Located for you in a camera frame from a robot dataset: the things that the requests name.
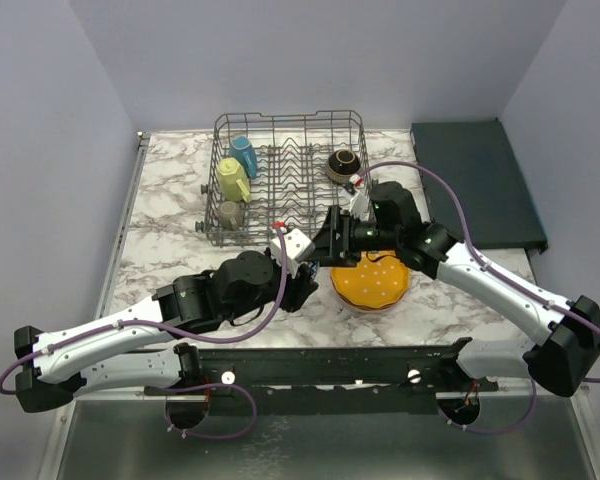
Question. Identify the red patterned bowl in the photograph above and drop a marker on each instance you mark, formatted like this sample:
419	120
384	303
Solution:
313	268

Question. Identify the dark blue flat box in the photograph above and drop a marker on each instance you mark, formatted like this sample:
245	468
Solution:
476	160

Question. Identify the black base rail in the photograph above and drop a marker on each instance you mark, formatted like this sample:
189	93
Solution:
327	381

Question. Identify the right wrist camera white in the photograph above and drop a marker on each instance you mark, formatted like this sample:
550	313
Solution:
357	202

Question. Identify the orange polka dot plate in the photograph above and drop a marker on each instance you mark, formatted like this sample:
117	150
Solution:
376	271

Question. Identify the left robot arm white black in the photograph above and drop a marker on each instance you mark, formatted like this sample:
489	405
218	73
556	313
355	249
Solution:
56	367

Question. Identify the grey wire dish rack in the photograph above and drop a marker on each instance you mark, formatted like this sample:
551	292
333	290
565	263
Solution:
292	185

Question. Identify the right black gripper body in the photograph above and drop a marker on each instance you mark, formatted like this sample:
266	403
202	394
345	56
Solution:
361	237

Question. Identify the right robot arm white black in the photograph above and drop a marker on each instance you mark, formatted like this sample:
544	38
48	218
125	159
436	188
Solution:
562	340

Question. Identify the blue floral mug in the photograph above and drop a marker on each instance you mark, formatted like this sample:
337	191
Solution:
242	150

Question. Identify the yellow green mug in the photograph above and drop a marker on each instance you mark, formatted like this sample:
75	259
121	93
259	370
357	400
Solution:
233	181

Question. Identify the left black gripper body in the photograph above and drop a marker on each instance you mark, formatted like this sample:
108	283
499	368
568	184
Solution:
293	289

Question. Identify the dark brown cream bowl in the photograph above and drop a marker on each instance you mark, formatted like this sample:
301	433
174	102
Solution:
342	165

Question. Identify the small grey cup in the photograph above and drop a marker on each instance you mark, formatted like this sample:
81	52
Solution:
230	215

